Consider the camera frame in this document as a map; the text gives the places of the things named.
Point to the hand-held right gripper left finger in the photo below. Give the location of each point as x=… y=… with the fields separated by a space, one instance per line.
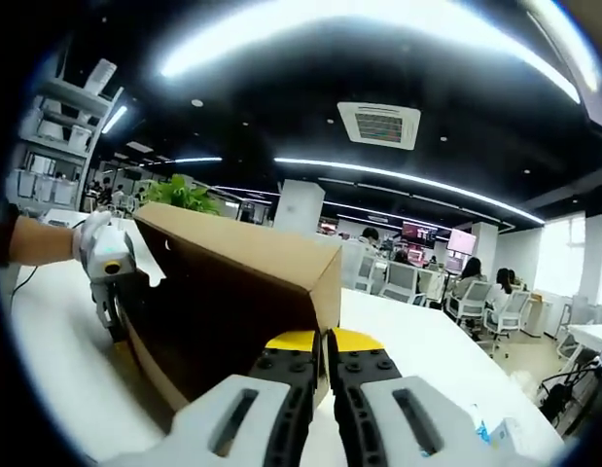
x=281 y=389

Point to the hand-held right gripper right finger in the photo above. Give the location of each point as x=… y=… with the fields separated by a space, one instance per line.
x=368 y=389

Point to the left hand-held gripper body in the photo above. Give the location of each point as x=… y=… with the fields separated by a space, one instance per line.
x=113 y=253

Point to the brown cardboard shoe box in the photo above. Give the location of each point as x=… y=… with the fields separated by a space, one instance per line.
x=223 y=301

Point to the green potted plant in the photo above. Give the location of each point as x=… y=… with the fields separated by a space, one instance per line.
x=184 y=197

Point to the white office chair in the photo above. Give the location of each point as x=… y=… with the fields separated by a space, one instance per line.
x=400 y=279
x=470 y=301
x=507 y=316

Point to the white storage shelf unit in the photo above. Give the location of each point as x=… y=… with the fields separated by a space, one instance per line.
x=62 y=136

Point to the small pink monitor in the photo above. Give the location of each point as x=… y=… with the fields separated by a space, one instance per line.
x=462 y=240

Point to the black office chair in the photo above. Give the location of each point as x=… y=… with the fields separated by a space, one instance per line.
x=568 y=389

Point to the long curved ceiling light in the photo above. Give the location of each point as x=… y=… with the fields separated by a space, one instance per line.
x=329 y=29
x=402 y=172

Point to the white side table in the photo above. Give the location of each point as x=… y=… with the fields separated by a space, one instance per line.
x=590 y=335

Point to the window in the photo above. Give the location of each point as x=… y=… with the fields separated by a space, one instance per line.
x=558 y=258

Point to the ceiling air conditioner vent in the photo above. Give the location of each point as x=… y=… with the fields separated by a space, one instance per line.
x=380 y=125

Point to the red wall screen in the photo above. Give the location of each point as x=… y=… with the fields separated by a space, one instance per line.
x=419 y=232

